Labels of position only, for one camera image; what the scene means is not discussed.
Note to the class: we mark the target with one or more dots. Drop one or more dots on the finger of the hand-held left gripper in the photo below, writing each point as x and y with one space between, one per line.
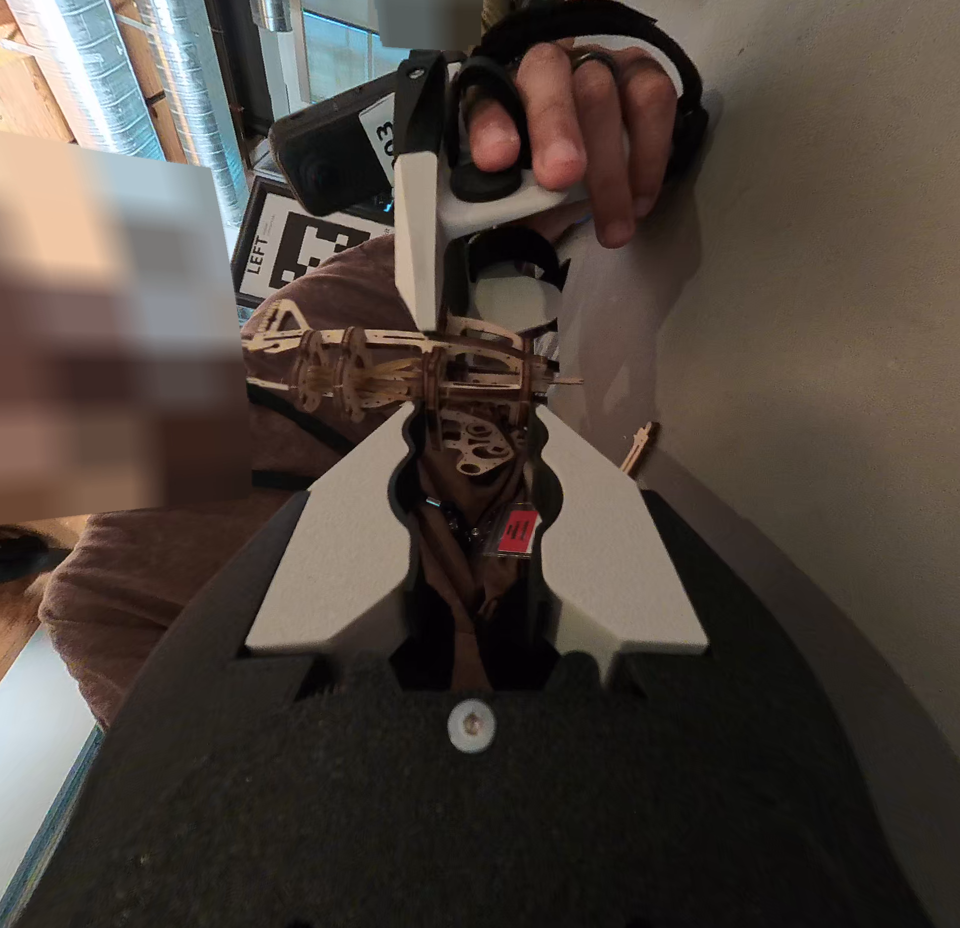
420 238

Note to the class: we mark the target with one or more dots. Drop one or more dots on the wooden model assembly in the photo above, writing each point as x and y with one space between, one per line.
450 373

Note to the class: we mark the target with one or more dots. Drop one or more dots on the clear badge holder red label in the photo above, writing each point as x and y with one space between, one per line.
517 531

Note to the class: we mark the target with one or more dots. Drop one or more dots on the person's left hand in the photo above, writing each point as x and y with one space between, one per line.
555 133

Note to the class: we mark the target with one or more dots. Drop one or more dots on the small wooden model part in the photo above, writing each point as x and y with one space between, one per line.
641 448

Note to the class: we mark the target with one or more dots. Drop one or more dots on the silver ventilation duct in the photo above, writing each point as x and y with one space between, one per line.
90 51
187 66

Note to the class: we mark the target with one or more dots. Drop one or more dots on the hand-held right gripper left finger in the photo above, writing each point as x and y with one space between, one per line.
337 568

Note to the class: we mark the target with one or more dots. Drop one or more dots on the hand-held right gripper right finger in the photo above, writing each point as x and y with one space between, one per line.
615 568

